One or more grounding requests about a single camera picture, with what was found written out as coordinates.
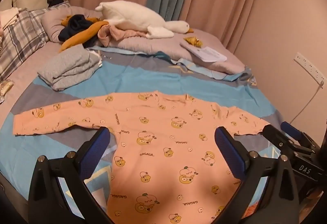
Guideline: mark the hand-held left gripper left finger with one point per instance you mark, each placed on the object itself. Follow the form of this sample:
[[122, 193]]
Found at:
[[98, 146]]

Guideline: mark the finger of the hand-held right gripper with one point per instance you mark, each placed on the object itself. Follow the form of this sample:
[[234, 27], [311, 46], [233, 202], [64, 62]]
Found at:
[[273, 137], [291, 130]]

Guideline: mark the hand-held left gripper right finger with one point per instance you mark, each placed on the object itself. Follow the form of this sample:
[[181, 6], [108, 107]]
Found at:
[[230, 153]]

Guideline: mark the pink cartoon print shirt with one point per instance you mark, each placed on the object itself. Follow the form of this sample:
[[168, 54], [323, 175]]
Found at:
[[163, 137]]

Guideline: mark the grey folded clothes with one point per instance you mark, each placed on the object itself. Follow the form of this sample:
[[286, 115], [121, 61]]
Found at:
[[67, 67]]

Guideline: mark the pile of dark and orange clothes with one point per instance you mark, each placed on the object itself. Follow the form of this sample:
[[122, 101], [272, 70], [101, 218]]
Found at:
[[81, 36]]

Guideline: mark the white power strip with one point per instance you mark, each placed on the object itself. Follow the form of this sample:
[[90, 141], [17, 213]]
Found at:
[[307, 68]]

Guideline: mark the blue patterned bed sheet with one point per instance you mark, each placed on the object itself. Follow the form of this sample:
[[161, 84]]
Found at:
[[143, 81]]

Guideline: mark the white paper sheets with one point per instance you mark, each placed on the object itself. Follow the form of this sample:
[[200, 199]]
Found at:
[[207, 53]]

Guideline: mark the clear plastic packet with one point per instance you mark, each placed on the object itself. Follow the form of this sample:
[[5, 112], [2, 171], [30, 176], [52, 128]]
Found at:
[[5, 87]]

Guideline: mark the dusty pink garment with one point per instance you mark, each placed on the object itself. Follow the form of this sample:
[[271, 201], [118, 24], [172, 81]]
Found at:
[[120, 33]]

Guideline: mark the lavender grey quilt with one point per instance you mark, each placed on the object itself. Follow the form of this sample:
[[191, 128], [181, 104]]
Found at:
[[158, 45]]

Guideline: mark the small yellow crumpled cloth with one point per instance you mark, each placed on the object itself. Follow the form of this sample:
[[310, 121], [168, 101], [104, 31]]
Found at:
[[193, 40]]

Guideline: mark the navy garment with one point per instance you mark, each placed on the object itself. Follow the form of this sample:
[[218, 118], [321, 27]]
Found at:
[[76, 25]]

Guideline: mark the plaid pillow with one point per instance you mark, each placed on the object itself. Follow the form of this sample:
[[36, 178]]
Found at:
[[20, 40]]

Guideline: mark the white goose plush toy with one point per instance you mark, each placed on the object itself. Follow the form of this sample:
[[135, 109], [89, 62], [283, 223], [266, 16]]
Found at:
[[135, 18]]

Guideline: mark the white folded cloth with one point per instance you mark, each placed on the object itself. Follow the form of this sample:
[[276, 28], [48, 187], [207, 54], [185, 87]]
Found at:
[[9, 16]]

